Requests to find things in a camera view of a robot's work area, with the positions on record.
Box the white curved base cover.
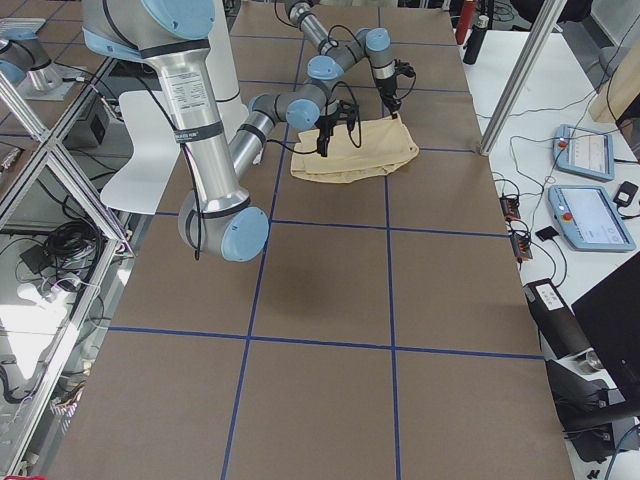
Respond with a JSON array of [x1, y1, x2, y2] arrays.
[[100, 90, 191, 214]]

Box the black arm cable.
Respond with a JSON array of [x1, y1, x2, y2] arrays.
[[144, 79, 364, 261], [273, 0, 418, 106]]

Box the far blue teach pendant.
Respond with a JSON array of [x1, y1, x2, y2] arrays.
[[552, 124, 615, 182]]

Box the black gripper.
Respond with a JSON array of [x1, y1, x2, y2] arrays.
[[375, 77, 401, 119], [316, 111, 340, 158]]

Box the red cylinder bottle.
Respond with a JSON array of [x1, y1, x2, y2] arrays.
[[455, 0, 476, 45]]

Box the black monitor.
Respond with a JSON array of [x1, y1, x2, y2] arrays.
[[572, 255, 639, 398]]

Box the orange black connector block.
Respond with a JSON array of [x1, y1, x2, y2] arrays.
[[499, 195, 521, 221]]

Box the black power adapter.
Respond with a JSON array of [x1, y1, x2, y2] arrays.
[[613, 181, 639, 208]]

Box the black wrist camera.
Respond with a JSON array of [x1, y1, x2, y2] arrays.
[[337, 100, 360, 132], [394, 59, 416, 79]]

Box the black water bottle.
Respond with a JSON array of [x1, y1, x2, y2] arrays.
[[462, 14, 490, 65]]

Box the cream long-sleeve printed shirt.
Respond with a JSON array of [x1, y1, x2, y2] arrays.
[[290, 116, 419, 184]]

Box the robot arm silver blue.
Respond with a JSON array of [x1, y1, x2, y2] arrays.
[[284, 1, 402, 118], [82, 1, 345, 262]]

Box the blue teach pendant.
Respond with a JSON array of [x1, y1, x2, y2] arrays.
[[547, 185, 636, 253], [552, 124, 615, 182]]

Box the near blue teach pendant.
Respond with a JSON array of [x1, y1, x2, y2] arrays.
[[547, 185, 636, 253]]

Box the black labelled box device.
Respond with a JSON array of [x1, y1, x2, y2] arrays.
[[523, 279, 591, 358]]

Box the aluminium frame post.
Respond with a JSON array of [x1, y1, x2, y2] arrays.
[[478, 0, 566, 156]]

